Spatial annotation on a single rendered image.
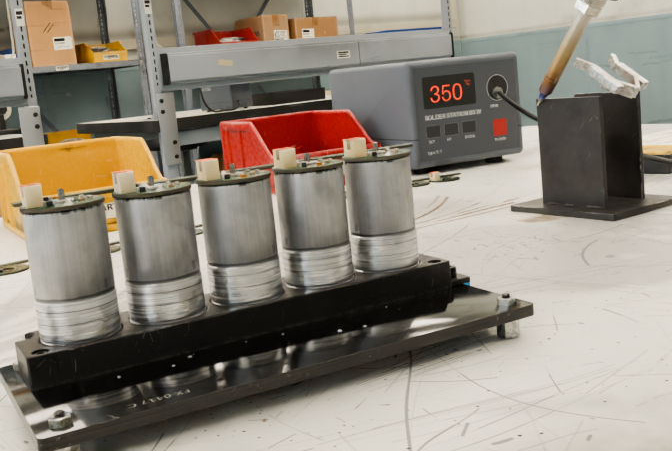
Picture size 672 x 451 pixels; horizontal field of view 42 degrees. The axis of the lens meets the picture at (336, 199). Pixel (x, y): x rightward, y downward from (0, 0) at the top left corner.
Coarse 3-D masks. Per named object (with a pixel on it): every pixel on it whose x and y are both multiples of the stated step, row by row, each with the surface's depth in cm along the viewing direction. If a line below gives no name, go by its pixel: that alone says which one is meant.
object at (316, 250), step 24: (336, 168) 30; (288, 192) 29; (312, 192) 29; (336, 192) 30; (288, 216) 30; (312, 216) 29; (336, 216) 30; (288, 240) 30; (312, 240) 29; (336, 240) 30; (288, 264) 30; (312, 264) 30; (336, 264) 30; (312, 288) 30
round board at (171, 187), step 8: (136, 184) 28; (168, 184) 28; (176, 184) 28; (184, 184) 28; (112, 192) 28; (136, 192) 27; (144, 192) 27; (152, 192) 26; (160, 192) 27; (168, 192) 27; (176, 192) 27
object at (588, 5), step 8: (584, 0) 46; (592, 0) 46; (600, 0) 46; (576, 8) 47; (584, 8) 46; (592, 8) 46; (600, 8) 47; (576, 16) 47; (584, 16) 47; (592, 16) 47; (576, 24) 47; (584, 24) 47; (568, 32) 48; (576, 32) 48; (568, 40) 48; (576, 40) 48; (560, 48) 48; (568, 48) 48; (560, 56) 48; (568, 56) 48; (552, 64) 49; (560, 64) 49; (552, 72) 49; (560, 72) 49; (544, 80) 49; (552, 80) 49; (544, 88) 50; (552, 88) 50
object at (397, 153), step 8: (368, 152) 31; (376, 152) 31; (392, 152) 31; (400, 152) 31; (408, 152) 31; (344, 160) 31; (352, 160) 31; (360, 160) 30; (368, 160) 30; (376, 160) 30
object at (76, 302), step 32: (32, 224) 25; (64, 224) 25; (96, 224) 26; (32, 256) 26; (64, 256) 25; (96, 256) 26; (64, 288) 26; (96, 288) 26; (64, 320) 26; (96, 320) 26
